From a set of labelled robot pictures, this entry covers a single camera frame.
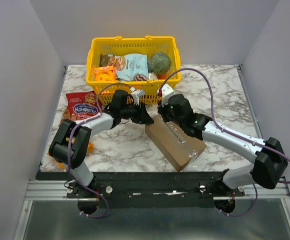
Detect red candy bag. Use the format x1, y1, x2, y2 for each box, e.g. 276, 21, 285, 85
60, 91, 102, 124

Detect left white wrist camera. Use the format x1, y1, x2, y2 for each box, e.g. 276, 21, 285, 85
130, 87, 145, 106

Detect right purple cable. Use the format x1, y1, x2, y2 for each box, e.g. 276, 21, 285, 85
157, 67, 290, 218

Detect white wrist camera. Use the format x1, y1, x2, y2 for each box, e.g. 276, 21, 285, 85
157, 83, 174, 107
130, 87, 145, 106

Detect yellow plastic shopping basket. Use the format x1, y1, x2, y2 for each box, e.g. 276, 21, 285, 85
86, 35, 180, 105

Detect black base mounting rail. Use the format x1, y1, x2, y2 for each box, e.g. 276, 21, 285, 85
36, 171, 244, 213

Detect light blue chips bag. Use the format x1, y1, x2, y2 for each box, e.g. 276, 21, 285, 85
107, 53, 149, 82

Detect brown cardboard express box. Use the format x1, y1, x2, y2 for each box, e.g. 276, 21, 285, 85
145, 115, 206, 172

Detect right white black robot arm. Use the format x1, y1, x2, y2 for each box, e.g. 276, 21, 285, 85
158, 94, 288, 196

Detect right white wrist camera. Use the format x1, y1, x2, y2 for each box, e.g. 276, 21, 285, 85
157, 83, 174, 107

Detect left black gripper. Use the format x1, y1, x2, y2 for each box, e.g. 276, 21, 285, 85
120, 101, 154, 125

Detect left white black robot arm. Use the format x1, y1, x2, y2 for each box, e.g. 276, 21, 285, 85
49, 89, 154, 198

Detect purple cable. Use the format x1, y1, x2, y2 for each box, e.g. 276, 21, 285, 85
67, 82, 135, 219
157, 67, 290, 218

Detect orange toy package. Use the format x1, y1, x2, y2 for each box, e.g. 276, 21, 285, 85
93, 66, 116, 82

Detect orange yellow snack bag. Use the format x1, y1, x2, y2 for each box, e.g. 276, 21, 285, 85
47, 139, 94, 169

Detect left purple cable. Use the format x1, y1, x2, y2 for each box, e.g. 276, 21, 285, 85
67, 82, 135, 219

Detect green round melon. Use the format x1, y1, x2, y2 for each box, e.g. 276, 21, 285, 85
148, 52, 171, 75

